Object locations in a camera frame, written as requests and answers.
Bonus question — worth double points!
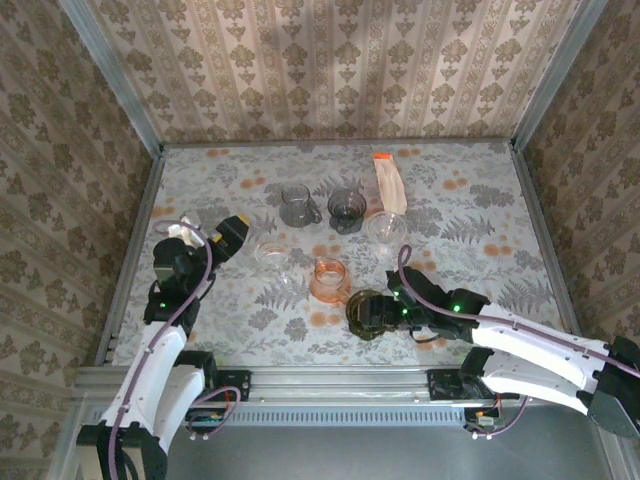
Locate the dark olive coffee dripper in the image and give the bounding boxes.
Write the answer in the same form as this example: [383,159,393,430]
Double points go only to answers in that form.
[345,288,389,342]

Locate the clear glass server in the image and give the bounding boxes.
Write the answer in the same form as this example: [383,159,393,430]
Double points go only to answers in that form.
[253,240,296,287]

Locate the orange glass server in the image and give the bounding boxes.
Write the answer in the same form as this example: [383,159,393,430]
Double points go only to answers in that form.
[308,256,351,306]

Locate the grey glass server with handle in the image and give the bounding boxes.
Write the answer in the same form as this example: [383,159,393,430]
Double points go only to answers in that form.
[277,182,324,227]

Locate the clear plastic coffee dripper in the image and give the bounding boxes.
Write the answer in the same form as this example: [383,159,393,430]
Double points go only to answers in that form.
[366,210,409,259]

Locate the grey glass mug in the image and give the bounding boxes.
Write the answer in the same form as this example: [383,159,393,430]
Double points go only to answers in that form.
[326,186,369,236]

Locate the coffee filter pack orange tab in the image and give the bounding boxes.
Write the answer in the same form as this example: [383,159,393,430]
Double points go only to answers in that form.
[372,152,409,215]

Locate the floral patterned table cover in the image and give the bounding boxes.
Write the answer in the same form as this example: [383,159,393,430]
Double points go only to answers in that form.
[112,142,574,369]

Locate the small control board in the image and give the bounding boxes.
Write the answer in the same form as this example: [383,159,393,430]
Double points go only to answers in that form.
[185,407,226,435]
[463,407,504,434]

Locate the grey metal base panel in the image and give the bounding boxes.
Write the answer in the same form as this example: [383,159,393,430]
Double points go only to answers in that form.
[47,403,631,480]

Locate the black right gripper wire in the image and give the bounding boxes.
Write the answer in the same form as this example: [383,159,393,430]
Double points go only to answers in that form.
[408,327,444,352]

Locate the aluminium side table rail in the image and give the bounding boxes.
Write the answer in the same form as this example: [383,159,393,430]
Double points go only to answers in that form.
[509,142,591,364]
[93,147,169,366]

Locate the aluminium front mounting rail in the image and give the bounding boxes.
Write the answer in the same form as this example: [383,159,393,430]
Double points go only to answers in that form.
[74,366,614,405]

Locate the grey slotted cable duct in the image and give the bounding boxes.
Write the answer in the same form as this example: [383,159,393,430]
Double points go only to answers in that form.
[87,405,469,427]

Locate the aluminium back table rail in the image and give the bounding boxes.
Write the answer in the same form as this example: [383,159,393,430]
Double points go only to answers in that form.
[162,139,516,149]

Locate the aluminium frame post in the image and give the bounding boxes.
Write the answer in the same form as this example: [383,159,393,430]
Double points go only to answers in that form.
[508,0,610,151]
[56,0,167,157]

